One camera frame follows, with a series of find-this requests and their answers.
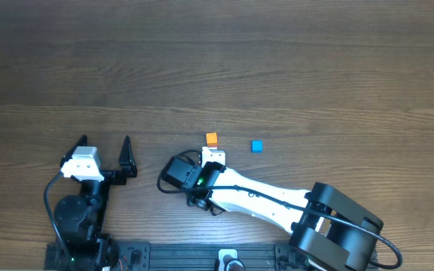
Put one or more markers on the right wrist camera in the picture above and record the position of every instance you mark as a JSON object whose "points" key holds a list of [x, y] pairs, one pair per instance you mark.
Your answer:
{"points": [[213, 156]]}

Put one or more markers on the orange cube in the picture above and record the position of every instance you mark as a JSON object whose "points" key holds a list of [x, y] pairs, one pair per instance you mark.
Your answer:
{"points": [[211, 138]]}

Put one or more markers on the mounting rail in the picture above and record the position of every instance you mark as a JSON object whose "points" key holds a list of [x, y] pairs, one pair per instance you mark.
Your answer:
{"points": [[187, 257]]}

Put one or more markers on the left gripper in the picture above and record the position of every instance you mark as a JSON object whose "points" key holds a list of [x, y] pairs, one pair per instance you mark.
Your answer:
{"points": [[113, 177]]}

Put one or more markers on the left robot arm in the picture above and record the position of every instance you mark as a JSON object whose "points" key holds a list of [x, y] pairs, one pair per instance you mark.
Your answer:
{"points": [[70, 216]]}

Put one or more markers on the blue cube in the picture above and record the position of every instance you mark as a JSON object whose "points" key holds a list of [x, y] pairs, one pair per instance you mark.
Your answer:
{"points": [[257, 146]]}

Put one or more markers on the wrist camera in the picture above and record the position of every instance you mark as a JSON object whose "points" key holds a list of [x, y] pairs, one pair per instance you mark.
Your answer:
{"points": [[83, 163], [213, 156]]}

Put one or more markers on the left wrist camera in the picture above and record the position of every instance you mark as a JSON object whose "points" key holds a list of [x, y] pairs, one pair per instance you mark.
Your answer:
{"points": [[83, 163]]}

